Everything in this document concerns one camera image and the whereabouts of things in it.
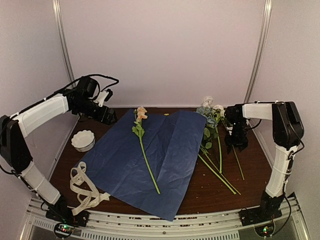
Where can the aluminium corner post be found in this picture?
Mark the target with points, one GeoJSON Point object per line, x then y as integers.
{"type": "Point", "coordinates": [62, 38]}
{"type": "Point", "coordinates": [263, 35]}

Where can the cream printed ribbon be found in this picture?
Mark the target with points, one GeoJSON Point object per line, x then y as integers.
{"type": "Point", "coordinates": [87, 193]}

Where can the left aluminium corner post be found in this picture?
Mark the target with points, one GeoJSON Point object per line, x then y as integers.
{"type": "Point", "coordinates": [62, 38]}

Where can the white scalloped dish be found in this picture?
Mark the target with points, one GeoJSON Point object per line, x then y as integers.
{"type": "Point", "coordinates": [83, 141]}

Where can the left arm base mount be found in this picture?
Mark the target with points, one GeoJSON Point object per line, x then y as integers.
{"type": "Point", "coordinates": [66, 221]}

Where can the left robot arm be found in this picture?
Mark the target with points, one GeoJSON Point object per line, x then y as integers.
{"type": "Point", "coordinates": [15, 130]}

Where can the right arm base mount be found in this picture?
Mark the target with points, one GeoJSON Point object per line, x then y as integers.
{"type": "Point", "coordinates": [263, 216]}

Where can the right aluminium corner post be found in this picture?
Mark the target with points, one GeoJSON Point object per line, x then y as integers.
{"type": "Point", "coordinates": [263, 35]}

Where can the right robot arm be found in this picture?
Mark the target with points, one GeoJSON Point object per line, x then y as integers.
{"type": "Point", "coordinates": [287, 132]}

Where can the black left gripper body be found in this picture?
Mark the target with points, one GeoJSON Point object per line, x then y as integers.
{"type": "Point", "coordinates": [87, 109]}

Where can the blue wrapping paper sheet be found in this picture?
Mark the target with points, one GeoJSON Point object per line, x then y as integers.
{"type": "Point", "coordinates": [151, 173]}

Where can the front aluminium rail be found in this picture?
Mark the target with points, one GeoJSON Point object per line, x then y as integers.
{"type": "Point", "coordinates": [225, 225]}

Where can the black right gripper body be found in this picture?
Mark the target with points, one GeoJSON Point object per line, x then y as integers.
{"type": "Point", "coordinates": [239, 138]}

